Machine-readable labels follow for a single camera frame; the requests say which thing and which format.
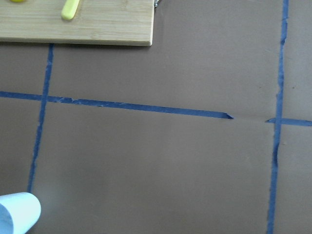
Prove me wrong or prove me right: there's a light blue plastic cup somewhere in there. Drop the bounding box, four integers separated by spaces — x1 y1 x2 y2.
0 192 41 234

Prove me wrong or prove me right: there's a bamboo cutting board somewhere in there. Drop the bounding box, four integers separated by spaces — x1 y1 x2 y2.
0 0 154 46

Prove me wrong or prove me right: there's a yellow plastic knife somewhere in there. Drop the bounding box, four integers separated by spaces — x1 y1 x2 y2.
61 0 80 20

